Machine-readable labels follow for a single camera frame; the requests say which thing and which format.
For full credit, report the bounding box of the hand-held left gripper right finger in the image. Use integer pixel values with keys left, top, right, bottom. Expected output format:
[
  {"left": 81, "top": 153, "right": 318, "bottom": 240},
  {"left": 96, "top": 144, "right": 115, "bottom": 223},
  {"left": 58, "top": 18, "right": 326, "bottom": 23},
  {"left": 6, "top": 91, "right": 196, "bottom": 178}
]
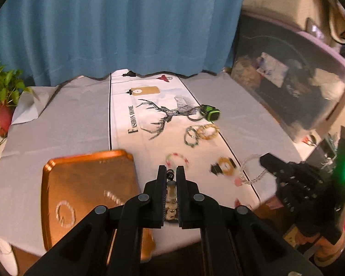
[{"left": 176, "top": 165, "right": 324, "bottom": 276}]

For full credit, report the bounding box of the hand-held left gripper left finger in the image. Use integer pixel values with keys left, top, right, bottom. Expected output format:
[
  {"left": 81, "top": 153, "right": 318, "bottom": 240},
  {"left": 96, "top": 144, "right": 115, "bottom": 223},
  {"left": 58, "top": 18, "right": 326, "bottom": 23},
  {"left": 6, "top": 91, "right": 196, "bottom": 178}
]
[{"left": 24, "top": 165, "right": 167, "bottom": 276}]

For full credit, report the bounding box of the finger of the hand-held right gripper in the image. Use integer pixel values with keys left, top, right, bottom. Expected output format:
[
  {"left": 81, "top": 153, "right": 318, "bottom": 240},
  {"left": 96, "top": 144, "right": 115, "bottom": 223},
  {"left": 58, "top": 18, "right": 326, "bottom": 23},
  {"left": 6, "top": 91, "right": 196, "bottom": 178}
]
[
  {"left": 260, "top": 153, "right": 334, "bottom": 199},
  {"left": 276, "top": 175, "right": 319, "bottom": 219}
]

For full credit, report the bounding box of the cream wooden bead bracelet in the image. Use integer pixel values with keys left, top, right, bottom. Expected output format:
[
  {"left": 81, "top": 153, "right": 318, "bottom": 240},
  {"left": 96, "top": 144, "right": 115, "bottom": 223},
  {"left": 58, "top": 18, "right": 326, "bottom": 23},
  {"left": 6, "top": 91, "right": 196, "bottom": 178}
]
[{"left": 165, "top": 171, "right": 179, "bottom": 222}]

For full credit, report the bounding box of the pink green bead bracelet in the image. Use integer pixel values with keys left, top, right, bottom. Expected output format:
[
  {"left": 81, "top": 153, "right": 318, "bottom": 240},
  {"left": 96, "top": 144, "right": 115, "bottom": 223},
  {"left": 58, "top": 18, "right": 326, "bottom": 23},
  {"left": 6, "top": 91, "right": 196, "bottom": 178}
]
[{"left": 165, "top": 152, "right": 189, "bottom": 169}]

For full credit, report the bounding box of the clear bracelet with pink charm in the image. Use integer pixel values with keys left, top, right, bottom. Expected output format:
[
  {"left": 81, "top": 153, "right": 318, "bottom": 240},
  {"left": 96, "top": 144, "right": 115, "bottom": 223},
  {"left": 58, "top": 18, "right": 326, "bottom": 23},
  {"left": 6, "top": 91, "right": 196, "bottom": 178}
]
[{"left": 234, "top": 154, "right": 269, "bottom": 187}]

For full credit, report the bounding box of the pale bead bracelet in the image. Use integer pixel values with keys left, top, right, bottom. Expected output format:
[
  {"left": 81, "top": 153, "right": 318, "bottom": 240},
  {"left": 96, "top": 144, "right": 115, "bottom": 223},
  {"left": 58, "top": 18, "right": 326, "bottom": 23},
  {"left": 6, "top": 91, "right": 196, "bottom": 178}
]
[{"left": 103, "top": 189, "right": 124, "bottom": 206}]

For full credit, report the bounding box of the yellow bead bracelet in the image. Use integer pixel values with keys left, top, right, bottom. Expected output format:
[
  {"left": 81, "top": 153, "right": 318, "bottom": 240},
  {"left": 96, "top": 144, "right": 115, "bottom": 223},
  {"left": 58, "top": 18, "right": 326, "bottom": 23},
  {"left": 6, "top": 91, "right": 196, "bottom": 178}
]
[{"left": 197, "top": 124, "right": 220, "bottom": 141}]

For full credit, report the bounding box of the copper orange tray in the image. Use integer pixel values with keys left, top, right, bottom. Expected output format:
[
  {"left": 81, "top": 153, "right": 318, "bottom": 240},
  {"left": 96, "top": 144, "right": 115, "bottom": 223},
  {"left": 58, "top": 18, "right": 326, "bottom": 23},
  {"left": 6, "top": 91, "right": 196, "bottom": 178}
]
[{"left": 41, "top": 149, "right": 156, "bottom": 262}]

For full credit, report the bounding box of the black green wrist watch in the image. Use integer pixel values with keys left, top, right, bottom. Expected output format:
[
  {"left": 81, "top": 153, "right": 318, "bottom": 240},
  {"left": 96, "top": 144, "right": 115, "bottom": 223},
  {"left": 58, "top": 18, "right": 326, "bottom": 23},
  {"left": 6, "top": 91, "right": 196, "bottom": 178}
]
[{"left": 200, "top": 103, "right": 221, "bottom": 122}]

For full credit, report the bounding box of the clear crystal bead bracelet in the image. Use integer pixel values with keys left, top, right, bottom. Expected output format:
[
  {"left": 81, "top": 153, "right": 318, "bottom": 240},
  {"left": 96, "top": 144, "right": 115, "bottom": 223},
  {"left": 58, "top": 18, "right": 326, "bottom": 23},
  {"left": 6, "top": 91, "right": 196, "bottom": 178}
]
[{"left": 55, "top": 202, "right": 76, "bottom": 227}]

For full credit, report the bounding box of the person's right hand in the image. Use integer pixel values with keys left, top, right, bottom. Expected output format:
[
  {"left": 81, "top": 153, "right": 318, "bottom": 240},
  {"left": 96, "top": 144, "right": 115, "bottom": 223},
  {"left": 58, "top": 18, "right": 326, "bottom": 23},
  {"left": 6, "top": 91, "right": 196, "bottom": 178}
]
[{"left": 297, "top": 230, "right": 345, "bottom": 266}]

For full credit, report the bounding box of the clear storage box purple lid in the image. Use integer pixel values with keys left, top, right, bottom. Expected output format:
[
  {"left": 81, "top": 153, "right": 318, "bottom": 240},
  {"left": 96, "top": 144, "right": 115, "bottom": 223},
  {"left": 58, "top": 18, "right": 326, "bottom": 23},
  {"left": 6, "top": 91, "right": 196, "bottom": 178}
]
[{"left": 230, "top": 9, "right": 345, "bottom": 144}]

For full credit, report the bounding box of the grey white printed tablecloth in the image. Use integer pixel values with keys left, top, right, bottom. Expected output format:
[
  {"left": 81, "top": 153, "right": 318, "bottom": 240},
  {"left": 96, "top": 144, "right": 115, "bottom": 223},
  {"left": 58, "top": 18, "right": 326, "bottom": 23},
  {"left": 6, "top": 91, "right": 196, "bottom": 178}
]
[{"left": 0, "top": 69, "right": 304, "bottom": 262}]

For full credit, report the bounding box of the blue curtain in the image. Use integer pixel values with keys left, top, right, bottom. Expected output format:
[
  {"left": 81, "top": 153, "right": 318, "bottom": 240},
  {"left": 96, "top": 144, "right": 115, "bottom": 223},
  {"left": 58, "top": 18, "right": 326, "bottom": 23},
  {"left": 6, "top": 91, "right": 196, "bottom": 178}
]
[{"left": 0, "top": 0, "right": 248, "bottom": 88}]

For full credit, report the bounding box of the potted green plant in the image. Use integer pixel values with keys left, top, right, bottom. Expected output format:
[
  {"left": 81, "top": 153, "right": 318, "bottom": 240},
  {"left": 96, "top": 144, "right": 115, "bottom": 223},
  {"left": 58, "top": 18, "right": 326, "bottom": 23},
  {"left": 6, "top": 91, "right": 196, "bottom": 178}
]
[{"left": 0, "top": 62, "right": 35, "bottom": 158}]

